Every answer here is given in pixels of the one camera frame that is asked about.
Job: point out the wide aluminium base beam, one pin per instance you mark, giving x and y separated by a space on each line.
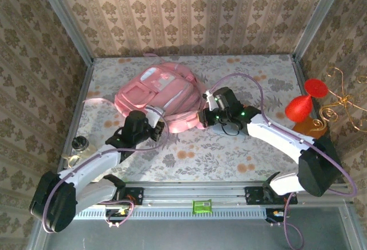
186 192

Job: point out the pink school backpack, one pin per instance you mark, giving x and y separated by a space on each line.
177 95

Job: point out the grey metal panel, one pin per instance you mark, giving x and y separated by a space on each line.
186 235

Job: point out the clear glass jar dark lid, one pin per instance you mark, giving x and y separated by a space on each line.
79 142

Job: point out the red hourglass vase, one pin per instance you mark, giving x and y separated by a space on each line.
298 108

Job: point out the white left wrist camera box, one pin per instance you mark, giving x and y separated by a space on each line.
153 115

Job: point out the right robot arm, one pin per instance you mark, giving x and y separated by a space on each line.
275 132

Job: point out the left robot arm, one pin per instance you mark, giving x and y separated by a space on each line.
86 164

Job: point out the floral tablecloth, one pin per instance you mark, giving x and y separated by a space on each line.
229 164

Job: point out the orange wooden block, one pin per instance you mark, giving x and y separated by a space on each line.
306 128

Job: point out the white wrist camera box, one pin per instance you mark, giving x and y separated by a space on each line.
211 102
153 115

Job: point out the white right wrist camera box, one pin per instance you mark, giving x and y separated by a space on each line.
211 102

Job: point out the aluminium frame post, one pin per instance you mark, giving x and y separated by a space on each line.
318 17
67 17

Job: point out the green tissue packet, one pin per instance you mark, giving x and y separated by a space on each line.
202 206

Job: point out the black connector board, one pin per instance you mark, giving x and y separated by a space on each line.
271 218
114 215

